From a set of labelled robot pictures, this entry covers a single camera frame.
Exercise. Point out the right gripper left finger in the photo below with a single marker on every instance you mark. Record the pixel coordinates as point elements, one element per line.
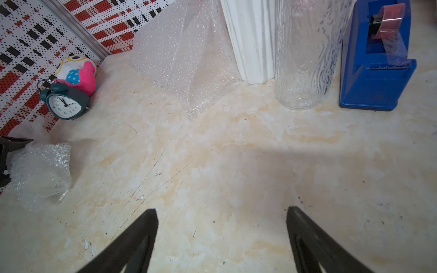
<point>131,251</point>

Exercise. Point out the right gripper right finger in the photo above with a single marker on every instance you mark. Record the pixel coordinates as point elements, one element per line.
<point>314,250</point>

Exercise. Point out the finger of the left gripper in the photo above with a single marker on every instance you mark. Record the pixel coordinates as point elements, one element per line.
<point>8,145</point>

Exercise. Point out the clear glass vase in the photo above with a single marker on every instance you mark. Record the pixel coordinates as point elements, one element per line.
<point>308,38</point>

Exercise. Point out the bubble wrap pile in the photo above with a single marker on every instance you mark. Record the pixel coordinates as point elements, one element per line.
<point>187,52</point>

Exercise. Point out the teal alarm clock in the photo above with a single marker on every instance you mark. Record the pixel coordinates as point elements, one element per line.
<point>63,101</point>

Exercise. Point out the white pink owl plush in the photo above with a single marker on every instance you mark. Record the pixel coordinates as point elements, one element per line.
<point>79,72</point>

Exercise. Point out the blue tape dispenser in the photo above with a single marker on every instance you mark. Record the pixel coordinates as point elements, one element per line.
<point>375,67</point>

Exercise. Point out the tall white ribbed vase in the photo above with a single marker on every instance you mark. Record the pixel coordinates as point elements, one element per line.
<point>251,27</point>

